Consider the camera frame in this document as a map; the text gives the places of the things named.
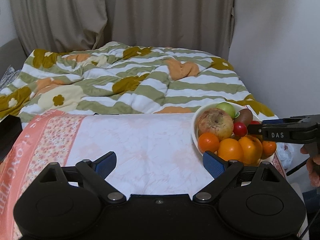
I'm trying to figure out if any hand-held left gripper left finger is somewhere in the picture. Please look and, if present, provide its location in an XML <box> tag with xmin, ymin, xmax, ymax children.
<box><xmin>40</xmin><ymin>151</ymin><xmax>127</xmax><ymax>204</ymax></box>

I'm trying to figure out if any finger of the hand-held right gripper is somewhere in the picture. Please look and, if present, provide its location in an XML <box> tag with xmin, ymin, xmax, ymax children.
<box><xmin>260</xmin><ymin>116</ymin><xmax>309</xmax><ymax>125</ymax></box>
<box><xmin>247</xmin><ymin>124</ymin><xmax>266</xmax><ymax>140</ymax></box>

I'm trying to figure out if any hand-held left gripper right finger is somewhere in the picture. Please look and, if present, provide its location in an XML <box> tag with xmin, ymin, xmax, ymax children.
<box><xmin>192</xmin><ymin>151</ymin><xmax>282</xmax><ymax>204</ymax></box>

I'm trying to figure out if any brown kiwi with sticker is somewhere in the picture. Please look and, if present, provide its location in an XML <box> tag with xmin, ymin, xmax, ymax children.
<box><xmin>234</xmin><ymin>108</ymin><xmax>254</xmax><ymax>127</ymax></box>

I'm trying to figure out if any large orange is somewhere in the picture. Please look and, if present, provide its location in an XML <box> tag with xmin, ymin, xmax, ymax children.
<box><xmin>237</xmin><ymin>135</ymin><xmax>263</xmax><ymax>165</ymax></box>
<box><xmin>217</xmin><ymin>138</ymin><xmax>244</xmax><ymax>161</ymax></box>

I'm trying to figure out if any small tangerine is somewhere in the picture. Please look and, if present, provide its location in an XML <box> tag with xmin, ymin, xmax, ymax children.
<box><xmin>261</xmin><ymin>140</ymin><xmax>277</xmax><ymax>155</ymax></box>
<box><xmin>198</xmin><ymin>132</ymin><xmax>220</xmax><ymax>153</ymax></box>

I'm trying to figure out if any white oval bowl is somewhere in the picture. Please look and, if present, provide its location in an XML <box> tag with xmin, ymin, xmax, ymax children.
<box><xmin>191</xmin><ymin>102</ymin><xmax>275</xmax><ymax>166</ymax></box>

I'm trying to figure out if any large russet brown apple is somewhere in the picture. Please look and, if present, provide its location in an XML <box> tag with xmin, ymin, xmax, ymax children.
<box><xmin>196</xmin><ymin>108</ymin><xmax>234</xmax><ymax>142</ymax></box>

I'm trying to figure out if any person's right hand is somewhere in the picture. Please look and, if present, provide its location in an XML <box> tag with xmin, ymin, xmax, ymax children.
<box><xmin>300</xmin><ymin>145</ymin><xmax>320</xmax><ymax>188</ymax></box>

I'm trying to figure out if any white plastic bag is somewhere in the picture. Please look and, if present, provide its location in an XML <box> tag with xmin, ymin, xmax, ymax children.
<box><xmin>276</xmin><ymin>142</ymin><xmax>295</xmax><ymax>168</ymax></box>

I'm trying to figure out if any pink floral bed sheet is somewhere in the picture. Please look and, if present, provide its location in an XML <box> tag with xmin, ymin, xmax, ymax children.
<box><xmin>0</xmin><ymin>109</ymin><xmax>288</xmax><ymax>240</ymax></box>

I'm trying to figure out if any floral striped blanket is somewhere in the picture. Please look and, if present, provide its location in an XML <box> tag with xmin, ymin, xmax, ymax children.
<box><xmin>0</xmin><ymin>41</ymin><xmax>278</xmax><ymax>122</ymax></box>

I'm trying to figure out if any grey patterned cloth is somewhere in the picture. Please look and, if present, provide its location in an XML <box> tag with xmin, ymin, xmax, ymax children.
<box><xmin>0</xmin><ymin>65</ymin><xmax>22</xmax><ymax>90</ymax></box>

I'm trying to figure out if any beige bed headboard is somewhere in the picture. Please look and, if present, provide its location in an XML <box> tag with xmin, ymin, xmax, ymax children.
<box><xmin>0</xmin><ymin>38</ymin><xmax>27</xmax><ymax>77</ymax></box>

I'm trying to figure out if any beige curtain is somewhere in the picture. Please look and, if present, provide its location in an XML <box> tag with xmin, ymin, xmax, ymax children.
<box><xmin>9</xmin><ymin>0</ymin><xmax>237</xmax><ymax>58</ymax></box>

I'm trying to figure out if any black cable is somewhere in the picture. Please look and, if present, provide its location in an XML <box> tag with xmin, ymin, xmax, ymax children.
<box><xmin>286</xmin><ymin>159</ymin><xmax>309</xmax><ymax>177</ymax></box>

